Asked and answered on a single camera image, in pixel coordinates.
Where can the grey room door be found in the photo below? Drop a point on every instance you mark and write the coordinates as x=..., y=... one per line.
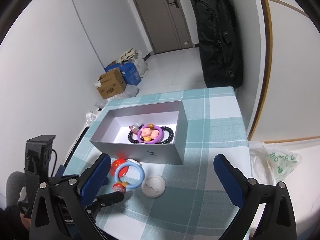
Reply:
x=165, y=24

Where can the teal plaid tablecloth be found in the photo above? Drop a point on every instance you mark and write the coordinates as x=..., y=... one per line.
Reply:
x=194, y=204

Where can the grey open cardboard box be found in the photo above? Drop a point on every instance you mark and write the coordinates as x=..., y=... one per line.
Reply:
x=114, y=137

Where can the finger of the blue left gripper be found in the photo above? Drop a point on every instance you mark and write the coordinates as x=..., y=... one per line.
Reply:
x=103, y=201

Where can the grey plastic mailer bag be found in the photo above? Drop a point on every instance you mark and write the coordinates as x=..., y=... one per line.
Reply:
x=129, y=92

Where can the white wardrobe gold trim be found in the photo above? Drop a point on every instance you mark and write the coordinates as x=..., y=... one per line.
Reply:
x=289, y=107

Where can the black backpack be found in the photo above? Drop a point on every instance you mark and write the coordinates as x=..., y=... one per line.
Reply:
x=219, y=43

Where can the white green plastic bag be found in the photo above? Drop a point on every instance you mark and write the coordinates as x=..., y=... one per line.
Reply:
x=272, y=164

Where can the white canvas tote bag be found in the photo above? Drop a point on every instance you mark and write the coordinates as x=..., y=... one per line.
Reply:
x=135, y=56

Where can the purple ring pig charm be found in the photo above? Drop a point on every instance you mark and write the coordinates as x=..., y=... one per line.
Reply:
x=150, y=134

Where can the white round pin badge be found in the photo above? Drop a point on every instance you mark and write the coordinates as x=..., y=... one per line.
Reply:
x=153, y=186

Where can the brown cardboard box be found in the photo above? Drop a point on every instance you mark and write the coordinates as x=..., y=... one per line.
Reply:
x=110, y=84

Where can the person's left hand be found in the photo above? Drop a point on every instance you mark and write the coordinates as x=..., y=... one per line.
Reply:
x=25, y=221

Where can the blue cardboard box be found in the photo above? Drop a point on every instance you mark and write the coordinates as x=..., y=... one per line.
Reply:
x=129, y=72

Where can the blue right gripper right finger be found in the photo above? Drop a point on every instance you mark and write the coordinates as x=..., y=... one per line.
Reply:
x=232, y=180

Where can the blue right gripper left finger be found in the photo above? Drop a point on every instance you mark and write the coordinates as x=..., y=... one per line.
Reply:
x=93, y=178

